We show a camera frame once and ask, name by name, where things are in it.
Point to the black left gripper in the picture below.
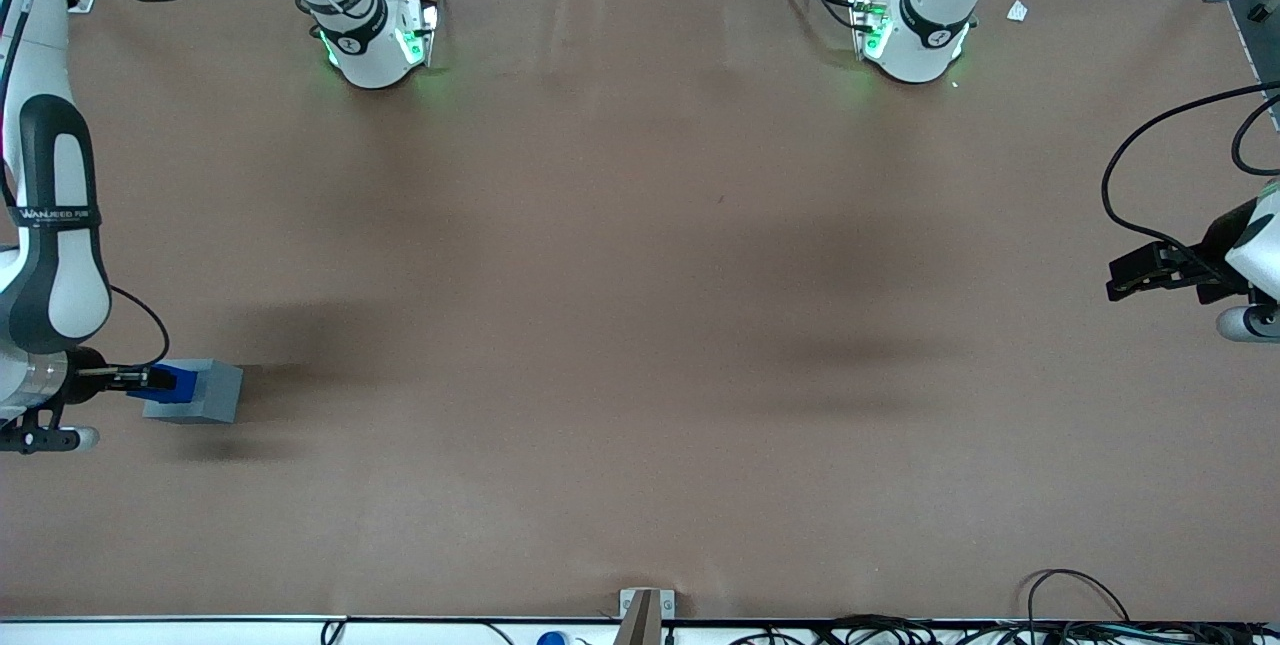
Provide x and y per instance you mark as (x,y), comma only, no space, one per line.
(1213,251)

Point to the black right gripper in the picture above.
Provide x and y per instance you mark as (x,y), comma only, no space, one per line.
(87,372)

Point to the blue plastic part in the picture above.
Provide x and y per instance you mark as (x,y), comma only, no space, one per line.
(184,383)

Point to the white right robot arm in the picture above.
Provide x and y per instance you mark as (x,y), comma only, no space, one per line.
(60,275)

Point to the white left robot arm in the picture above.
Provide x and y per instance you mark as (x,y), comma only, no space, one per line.
(918,37)

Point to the gray square base block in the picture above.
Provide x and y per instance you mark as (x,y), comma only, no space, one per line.
(218,393)

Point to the black round foot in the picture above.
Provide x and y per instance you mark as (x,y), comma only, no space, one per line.
(1260,13)

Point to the white paper scrap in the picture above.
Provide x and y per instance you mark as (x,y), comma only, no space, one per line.
(1017,11)

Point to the blue round cap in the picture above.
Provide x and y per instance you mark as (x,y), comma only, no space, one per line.
(551,639)

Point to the brown paper table cover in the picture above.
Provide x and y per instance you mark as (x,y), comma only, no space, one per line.
(640,345)

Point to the white table edge rail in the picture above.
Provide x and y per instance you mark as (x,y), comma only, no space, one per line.
(200,632)

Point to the metal bracket with brown post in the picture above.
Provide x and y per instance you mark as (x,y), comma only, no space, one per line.
(645,610)

